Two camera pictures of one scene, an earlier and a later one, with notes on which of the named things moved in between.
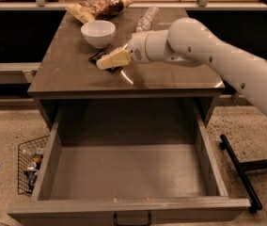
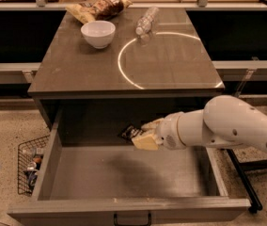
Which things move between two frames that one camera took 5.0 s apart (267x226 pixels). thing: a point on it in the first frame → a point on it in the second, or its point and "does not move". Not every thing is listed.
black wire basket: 29,154 does not move
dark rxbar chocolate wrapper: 94,57 → 130,132
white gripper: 136,49 → 168,131
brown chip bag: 110,4 does not move
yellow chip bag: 84,14 does not move
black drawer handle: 116,223 does not move
